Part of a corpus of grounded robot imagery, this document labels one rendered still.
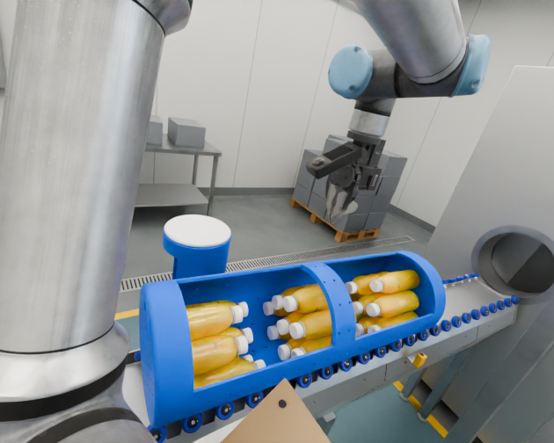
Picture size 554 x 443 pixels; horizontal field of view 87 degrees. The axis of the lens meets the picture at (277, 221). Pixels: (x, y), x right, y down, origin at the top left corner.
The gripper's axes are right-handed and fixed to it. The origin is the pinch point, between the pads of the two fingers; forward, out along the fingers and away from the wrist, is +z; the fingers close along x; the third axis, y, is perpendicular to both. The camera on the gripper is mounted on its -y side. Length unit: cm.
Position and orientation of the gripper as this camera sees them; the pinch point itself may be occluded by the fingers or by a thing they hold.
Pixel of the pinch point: (331, 218)
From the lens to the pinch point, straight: 70.0
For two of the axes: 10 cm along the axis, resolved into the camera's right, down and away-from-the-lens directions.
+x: -4.6, -4.6, 7.6
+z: -2.0, 8.9, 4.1
